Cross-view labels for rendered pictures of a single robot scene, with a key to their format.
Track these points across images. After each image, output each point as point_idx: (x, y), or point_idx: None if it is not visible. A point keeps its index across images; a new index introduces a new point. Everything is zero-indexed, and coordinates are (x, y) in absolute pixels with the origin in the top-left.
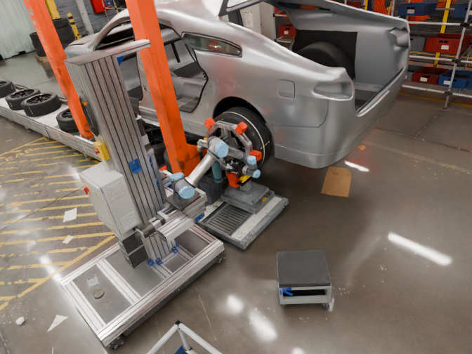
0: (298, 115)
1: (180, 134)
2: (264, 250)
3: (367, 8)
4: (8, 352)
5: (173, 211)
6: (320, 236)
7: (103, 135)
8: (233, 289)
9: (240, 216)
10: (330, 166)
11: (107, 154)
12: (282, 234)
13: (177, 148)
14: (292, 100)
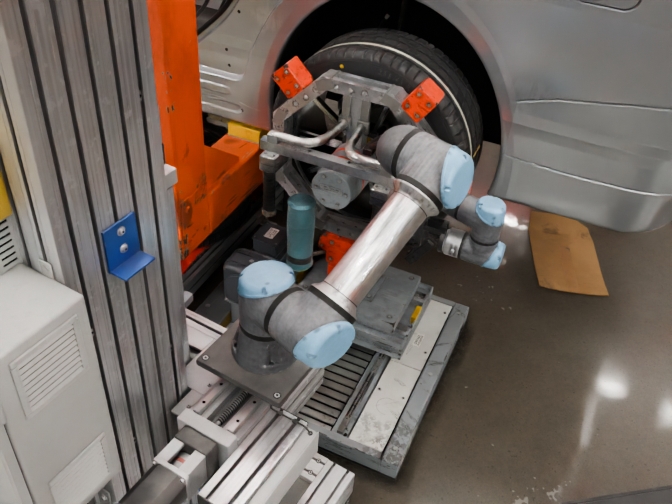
0: (631, 68)
1: (192, 109)
2: (453, 474)
3: None
4: None
5: (238, 404)
6: (588, 416)
7: (0, 100)
8: None
9: (351, 367)
10: (528, 209)
11: (4, 194)
12: (485, 416)
13: (178, 158)
14: (623, 18)
